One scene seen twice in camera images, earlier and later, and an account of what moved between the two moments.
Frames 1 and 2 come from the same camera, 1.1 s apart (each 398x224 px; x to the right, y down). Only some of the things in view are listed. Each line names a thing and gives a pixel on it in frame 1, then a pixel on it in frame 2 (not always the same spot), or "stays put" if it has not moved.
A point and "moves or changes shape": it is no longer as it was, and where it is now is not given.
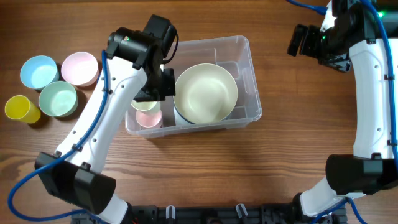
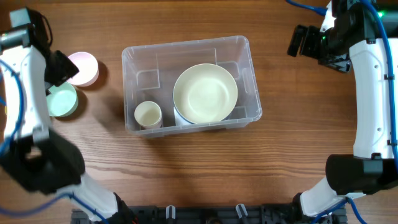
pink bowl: [80, 69] stays put
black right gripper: [310, 40] stays put
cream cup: [143, 106] moves or changes shape
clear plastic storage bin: [216, 89] stays put
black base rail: [214, 214] stays put
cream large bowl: [204, 93] stays put
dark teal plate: [186, 121] moves or changes shape
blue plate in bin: [178, 119] stays put
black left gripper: [152, 94] -> [62, 68]
